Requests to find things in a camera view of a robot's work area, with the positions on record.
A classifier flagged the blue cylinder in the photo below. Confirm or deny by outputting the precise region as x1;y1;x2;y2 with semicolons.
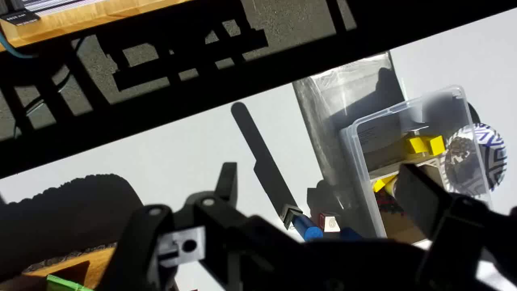
299;217;326;243

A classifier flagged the clear plastic container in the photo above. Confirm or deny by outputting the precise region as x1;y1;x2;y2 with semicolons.
338;84;493;239

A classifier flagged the yellow toy block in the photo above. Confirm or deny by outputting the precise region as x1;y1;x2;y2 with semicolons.
406;133;448;159
370;173;401;194

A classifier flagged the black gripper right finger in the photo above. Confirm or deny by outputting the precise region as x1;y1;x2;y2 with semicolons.
397;162;517;281

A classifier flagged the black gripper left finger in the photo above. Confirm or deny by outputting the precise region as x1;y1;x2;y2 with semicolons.
179;160;260;256

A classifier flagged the blue white patterned bowl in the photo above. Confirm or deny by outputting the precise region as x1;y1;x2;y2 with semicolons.
443;121;509;197

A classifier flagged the large bark-edged wooden bowl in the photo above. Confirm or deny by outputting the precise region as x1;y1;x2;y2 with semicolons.
0;173;147;291

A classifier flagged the wooden-edged stand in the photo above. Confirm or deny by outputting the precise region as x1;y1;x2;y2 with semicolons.
0;0;187;50

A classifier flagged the gray square tray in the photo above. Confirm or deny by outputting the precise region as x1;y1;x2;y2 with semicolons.
292;52;407;239

